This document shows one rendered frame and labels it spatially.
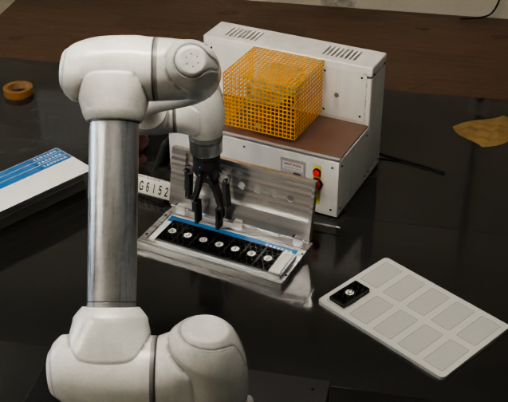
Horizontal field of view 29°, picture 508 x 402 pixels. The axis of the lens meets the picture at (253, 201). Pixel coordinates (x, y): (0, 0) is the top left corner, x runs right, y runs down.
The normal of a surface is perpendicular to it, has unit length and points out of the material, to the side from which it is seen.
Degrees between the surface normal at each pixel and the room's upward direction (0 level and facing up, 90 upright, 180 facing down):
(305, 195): 79
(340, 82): 90
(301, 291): 0
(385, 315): 0
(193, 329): 11
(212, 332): 6
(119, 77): 60
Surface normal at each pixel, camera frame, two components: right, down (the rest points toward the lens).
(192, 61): 0.18, -0.07
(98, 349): -0.04, -0.13
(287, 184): -0.44, 0.32
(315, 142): 0.00, -0.84
